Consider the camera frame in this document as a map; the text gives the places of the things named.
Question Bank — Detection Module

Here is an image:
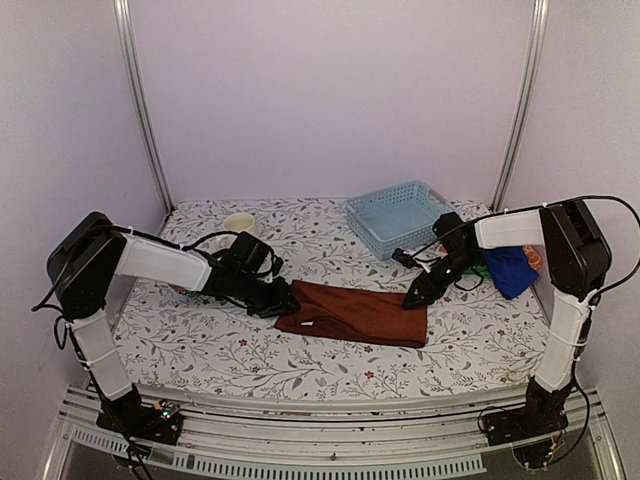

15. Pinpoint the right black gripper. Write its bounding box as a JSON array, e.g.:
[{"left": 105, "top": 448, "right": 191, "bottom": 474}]
[{"left": 403, "top": 249, "right": 482, "bottom": 309}]

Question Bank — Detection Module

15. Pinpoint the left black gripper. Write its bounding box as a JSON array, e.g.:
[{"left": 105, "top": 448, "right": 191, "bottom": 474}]
[{"left": 234, "top": 271, "right": 302, "bottom": 319}]

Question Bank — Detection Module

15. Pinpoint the brown towel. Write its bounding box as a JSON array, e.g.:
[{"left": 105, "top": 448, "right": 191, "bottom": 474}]
[{"left": 275, "top": 281, "right": 427, "bottom": 348}]

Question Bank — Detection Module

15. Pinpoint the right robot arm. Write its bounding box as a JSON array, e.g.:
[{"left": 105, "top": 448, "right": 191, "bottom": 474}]
[{"left": 402, "top": 198, "right": 612, "bottom": 395}]

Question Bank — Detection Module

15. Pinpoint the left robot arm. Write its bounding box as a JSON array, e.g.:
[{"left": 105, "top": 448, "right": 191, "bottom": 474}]
[{"left": 37, "top": 211, "right": 300, "bottom": 434}]

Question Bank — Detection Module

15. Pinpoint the green towel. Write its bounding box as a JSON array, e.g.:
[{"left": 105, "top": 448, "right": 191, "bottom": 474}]
[{"left": 464, "top": 265, "right": 492, "bottom": 280}]

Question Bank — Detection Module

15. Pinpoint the cream ceramic mug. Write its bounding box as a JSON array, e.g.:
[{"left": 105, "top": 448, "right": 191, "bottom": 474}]
[{"left": 216, "top": 213, "right": 259, "bottom": 249}]

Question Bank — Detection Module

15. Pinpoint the light blue plastic basket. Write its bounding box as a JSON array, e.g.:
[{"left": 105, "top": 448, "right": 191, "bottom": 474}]
[{"left": 344, "top": 181, "right": 455, "bottom": 260}]

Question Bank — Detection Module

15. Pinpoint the blue towel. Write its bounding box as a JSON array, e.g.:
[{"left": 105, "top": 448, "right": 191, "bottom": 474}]
[{"left": 481, "top": 247, "right": 539, "bottom": 300}]

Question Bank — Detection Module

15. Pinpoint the floral table mat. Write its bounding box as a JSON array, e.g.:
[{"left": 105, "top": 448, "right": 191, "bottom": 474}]
[{"left": 114, "top": 198, "right": 548, "bottom": 401}]

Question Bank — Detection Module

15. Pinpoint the orange patterned towel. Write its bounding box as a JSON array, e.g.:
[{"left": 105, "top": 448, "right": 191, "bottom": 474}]
[{"left": 523, "top": 245, "right": 544, "bottom": 271}]

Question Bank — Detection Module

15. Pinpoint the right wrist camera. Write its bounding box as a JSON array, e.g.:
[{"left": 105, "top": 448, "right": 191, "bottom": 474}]
[{"left": 391, "top": 248, "right": 439, "bottom": 269}]

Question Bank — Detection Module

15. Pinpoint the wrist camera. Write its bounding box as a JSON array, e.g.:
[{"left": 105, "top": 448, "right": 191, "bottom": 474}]
[
  {"left": 391, "top": 248, "right": 439, "bottom": 269},
  {"left": 225, "top": 232, "right": 284, "bottom": 278}
]

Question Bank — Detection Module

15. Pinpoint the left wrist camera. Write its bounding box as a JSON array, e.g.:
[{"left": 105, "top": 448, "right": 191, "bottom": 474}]
[{"left": 225, "top": 232, "right": 284, "bottom": 278}]

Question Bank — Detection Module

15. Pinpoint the front aluminium rail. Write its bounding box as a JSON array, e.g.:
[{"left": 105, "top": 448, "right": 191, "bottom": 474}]
[{"left": 44, "top": 384, "right": 621, "bottom": 480}]

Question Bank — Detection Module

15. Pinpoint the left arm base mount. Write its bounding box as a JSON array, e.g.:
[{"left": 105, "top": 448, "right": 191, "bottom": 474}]
[{"left": 96, "top": 386, "right": 184, "bottom": 446}]

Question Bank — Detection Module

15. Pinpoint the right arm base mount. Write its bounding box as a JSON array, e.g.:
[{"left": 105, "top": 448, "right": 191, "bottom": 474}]
[{"left": 479, "top": 379, "right": 572, "bottom": 446}]

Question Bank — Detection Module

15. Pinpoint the right aluminium frame post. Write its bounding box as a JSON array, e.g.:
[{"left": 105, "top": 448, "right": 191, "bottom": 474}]
[{"left": 491, "top": 0, "right": 549, "bottom": 211}]

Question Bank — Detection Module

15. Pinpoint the aluminium frame post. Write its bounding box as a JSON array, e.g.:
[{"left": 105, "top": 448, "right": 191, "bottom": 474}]
[
  {"left": 491, "top": 0, "right": 549, "bottom": 211},
  {"left": 113, "top": 0, "right": 175, "bottom": 215}
]

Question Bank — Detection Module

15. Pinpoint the left aluminium frame post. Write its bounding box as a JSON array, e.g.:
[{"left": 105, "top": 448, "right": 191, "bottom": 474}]
[{"left": 113, "top": 0, "right": 175, "bottom": 215}]

